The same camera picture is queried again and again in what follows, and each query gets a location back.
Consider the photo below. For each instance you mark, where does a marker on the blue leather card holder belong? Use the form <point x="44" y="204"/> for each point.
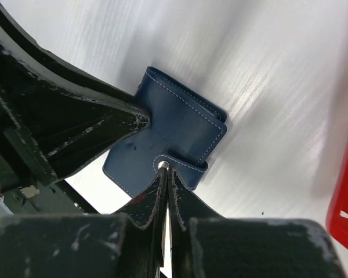
<point x="185" y="128"/>

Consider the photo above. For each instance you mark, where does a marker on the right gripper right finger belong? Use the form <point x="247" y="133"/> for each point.
<point x="206" y="244"/>

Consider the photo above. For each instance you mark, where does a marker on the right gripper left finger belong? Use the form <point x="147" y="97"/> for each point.
<point x="126" y="243"/>

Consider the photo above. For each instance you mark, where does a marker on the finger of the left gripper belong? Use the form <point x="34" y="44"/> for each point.
<point x="54" y="118"/>

